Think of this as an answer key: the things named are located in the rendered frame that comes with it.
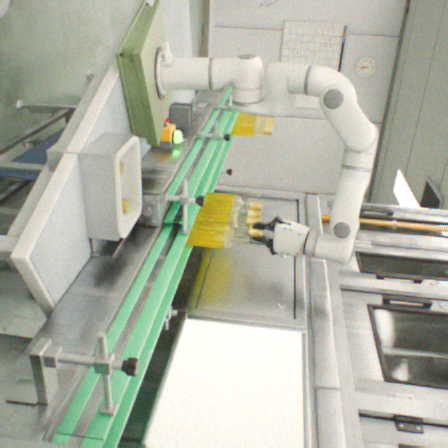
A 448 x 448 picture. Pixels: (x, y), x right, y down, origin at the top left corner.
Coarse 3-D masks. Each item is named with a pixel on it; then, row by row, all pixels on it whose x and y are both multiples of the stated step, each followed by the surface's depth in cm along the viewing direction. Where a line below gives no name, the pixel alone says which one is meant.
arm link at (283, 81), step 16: (272, 64) 139; (288, 64) 137; (304, 64) 137; (272, 80) 138; (288, 80) 136; (304, 80) 134; (272, 96) 140; (288, 96) 140; (240, 112) 148; (256, 112) 145; (272, 112) 143; (288, 112) 143
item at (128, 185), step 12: (132, 144) 118; (120, 156) 109; (132, 156) 124; (132, 168) 126; (120, 180) 111; (132, 180) 127; (120, 192) 112; (132, 192) 129; (120, 204) 113; (132, 204) 131; (120, 216) 114; (132, 216) 127; (120, 228) 116
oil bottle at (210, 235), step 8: (200, 224) 146; (208, 224) 146; (216, 224) 146; (192, 232) 143; (200, 232) 142; (208, 232) 142; (216, 232) 142; (224, 232) 142; (232, 232) 143; (192, 240) 144; (200, 240) 144; (208, 240) 143; (216, 240) 143; (224, 240) 142; (232, 240) 143; (224, 248) 144
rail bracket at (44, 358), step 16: (32, 352) 75; (48, 352) 76; (32, 368) 76; (48, 368) 78; (96, 368) 75; (112, 368) 75; (128, 368) 75; (16, 384) 83; (32, 384) 83; (48, 384) 78; (16, 400) 80; (32, 400) 80; (48, 400) 79; (112, 416) 80
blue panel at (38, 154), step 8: (64, 128) 192; (56, 136) 182; (40, 144) 173; (48, 144) 174; (32, 152) 165; (40, 152) 166; (16, 160) 158; (24, 160) 158; (32, 160) 159; (40, 160) 159; (0, 176) 146; (8, 176) 146; (16, 176) 146; (24, 176) 146; (32, 176) 147
